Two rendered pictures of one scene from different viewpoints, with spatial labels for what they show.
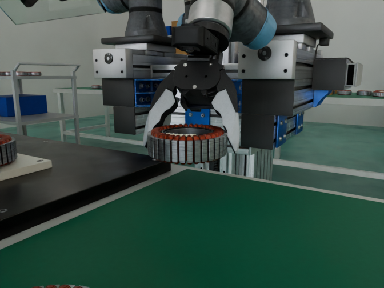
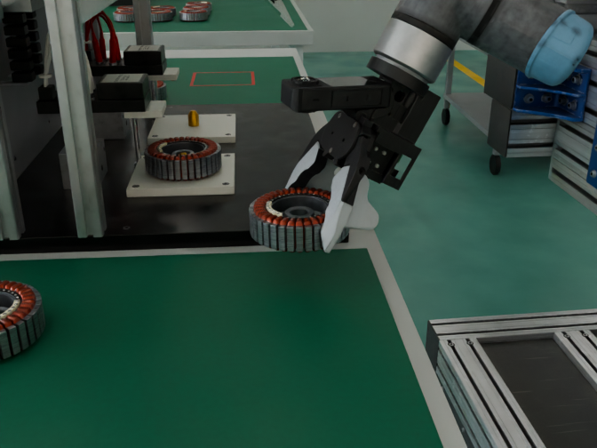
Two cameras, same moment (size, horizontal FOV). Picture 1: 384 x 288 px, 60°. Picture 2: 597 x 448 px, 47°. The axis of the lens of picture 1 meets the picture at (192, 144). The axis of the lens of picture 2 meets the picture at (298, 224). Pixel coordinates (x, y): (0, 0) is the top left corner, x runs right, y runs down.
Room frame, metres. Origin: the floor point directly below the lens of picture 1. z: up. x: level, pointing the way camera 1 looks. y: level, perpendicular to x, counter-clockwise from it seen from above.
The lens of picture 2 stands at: (0.04, -0.56, 1.13)
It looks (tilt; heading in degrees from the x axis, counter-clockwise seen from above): 24 degrees down; 54
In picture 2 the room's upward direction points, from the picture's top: straight up
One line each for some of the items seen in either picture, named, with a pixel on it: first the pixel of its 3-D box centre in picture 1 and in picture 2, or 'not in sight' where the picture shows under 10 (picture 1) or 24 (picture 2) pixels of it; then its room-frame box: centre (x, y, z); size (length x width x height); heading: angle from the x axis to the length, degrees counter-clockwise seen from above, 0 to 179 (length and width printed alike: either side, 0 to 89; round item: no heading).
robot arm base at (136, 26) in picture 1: (146, 24); not in sight; (1.23, 0.16, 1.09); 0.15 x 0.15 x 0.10
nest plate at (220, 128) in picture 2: not in sight; (194, 128); (0.61, 0.53, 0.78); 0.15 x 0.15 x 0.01; 58
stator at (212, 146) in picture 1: (187, 142); (299, 218); (0.46, 0.01, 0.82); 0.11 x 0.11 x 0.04
